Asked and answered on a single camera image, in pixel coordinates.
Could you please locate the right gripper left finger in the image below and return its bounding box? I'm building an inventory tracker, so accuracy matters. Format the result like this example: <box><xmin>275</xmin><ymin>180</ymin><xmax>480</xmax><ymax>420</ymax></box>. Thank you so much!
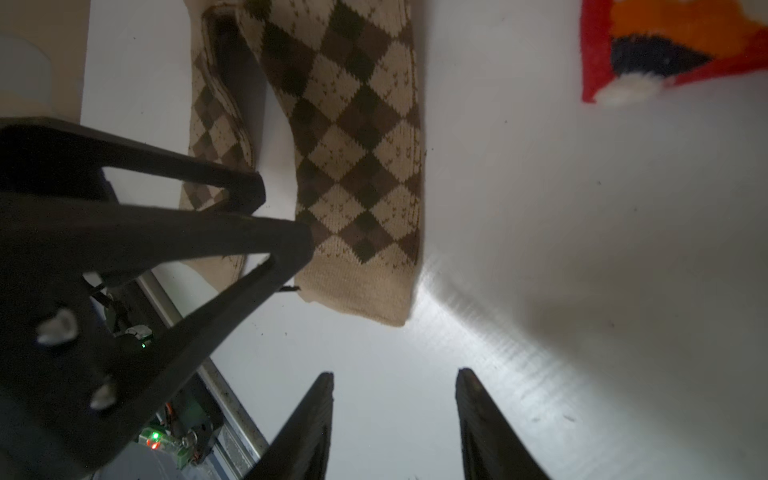
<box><xmin>244</xmin><ymin>372</ymin><xmax>334</xmax><ymax>480</ymax></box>

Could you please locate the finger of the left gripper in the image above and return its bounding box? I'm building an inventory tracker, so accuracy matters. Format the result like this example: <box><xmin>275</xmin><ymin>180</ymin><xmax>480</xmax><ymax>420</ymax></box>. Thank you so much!
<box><xmin>1</xmin><ymin>117</ymin><xmax>266</xmax><ymax>215</ymax></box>

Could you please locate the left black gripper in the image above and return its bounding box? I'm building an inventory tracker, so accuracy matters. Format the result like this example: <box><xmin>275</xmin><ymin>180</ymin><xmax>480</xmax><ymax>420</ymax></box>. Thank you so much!
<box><xmin>1</xmin><ymin>193</ymin><xmax>312</xmax><ymax>479</ymax></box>

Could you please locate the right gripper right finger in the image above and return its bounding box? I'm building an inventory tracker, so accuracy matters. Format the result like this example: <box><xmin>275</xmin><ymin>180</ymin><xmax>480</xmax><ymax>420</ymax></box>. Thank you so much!
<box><xmin>455</xmin><ymin>368</ymin><xmax>549</xmax><ymax>479</ymax></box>

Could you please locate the brown argyle sock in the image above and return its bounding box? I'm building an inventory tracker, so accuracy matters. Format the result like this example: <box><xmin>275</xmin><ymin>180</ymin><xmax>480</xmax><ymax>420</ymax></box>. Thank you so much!
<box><xmin>236</xmin><ymin>1</ymin><xmax>424</xmax><ymax>327</ymax></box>
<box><xmin>179</xmin><ymin>0</ymin><xmax>265</xmax><ymax>292</ymax></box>

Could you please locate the red christmas sock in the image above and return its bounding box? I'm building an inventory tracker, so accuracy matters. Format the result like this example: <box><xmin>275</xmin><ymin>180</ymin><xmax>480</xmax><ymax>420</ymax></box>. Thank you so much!
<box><xmin>580</xmin><ymin>0</ymin><xmax>767</xmax><ymax>107</ymax></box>

